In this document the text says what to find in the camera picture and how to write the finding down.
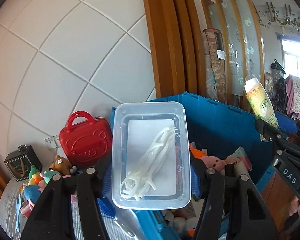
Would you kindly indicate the black gift box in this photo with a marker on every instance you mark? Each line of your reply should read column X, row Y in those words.
column 22, row 163

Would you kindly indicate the green rainbow plush toy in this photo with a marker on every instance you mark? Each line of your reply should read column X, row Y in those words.
column 35, row 176

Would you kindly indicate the brown bear plush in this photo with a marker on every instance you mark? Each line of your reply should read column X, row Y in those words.
column 60, row 165

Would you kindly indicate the white duck plush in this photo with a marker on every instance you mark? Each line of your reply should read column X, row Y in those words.
column 180, row 223

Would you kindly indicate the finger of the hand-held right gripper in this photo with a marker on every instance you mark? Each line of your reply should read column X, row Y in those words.
column 267, row 132
column 287, row 122

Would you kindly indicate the pink plush toy teal top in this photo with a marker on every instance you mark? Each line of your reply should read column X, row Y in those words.
column 48, row 178

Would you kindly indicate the ceiling vine garland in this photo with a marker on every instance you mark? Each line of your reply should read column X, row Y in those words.
column 282, row 17

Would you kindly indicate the blue plush toy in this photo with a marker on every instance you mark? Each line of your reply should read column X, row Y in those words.
column 32, row 193

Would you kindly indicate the yellow green snack packet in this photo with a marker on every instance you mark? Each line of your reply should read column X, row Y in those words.
column 261, row 102

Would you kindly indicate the curved wooden wall frame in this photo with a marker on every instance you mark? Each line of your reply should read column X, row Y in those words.
column 172, row 35

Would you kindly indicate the frosted glass wooden partition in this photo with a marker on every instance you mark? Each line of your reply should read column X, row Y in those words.
column 242, row 42

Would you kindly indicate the rolled patterned carpet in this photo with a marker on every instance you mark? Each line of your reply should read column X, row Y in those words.
column 215, row 65

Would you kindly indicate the blue plastic storage crate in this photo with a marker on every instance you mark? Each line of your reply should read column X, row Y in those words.
column 215, row 120

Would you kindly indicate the hanging black bag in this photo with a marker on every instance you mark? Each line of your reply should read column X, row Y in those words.
column 277, row 87

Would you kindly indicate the person's right hand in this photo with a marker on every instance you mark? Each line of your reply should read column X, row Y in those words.
column 298, row 207

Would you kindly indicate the pink wrapped packet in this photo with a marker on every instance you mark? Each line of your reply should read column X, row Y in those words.
column 26, row 209

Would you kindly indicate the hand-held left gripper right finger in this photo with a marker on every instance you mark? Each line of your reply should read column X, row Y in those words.
column 210, row 180

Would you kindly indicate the pile of colourful plush toys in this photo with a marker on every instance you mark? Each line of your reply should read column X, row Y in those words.
column 6, row 205

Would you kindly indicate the pink green snack packet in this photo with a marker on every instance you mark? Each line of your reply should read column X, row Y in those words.
column 238, row 158

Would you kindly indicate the hanging pink garment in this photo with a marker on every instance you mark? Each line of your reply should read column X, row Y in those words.
column 289, row 95

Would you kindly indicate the light blue plastic fork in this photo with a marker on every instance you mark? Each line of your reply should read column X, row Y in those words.
column 18, row 212

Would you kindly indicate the bright window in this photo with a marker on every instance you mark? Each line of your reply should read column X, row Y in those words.
column 296, row 57

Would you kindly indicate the red bear suitcase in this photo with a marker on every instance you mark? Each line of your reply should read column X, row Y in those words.
column 86, row 142

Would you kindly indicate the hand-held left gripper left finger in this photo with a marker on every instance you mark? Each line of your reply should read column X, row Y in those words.
column 90, row 180

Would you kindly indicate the pink pig plush orange dress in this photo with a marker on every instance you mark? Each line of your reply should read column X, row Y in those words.
column 213, row 162

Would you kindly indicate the clear plastic container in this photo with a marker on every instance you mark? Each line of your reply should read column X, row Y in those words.
column 150, row 155

